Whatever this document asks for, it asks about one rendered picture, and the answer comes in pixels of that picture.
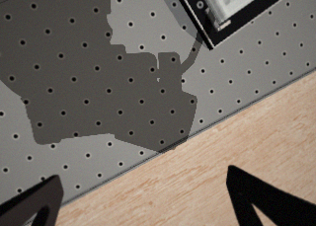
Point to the grey perforated base plate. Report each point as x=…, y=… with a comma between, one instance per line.
x=93, y=89

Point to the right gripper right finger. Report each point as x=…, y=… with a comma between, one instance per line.
x=281, y=207

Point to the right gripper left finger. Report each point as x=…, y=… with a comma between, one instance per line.
x=44, y=199

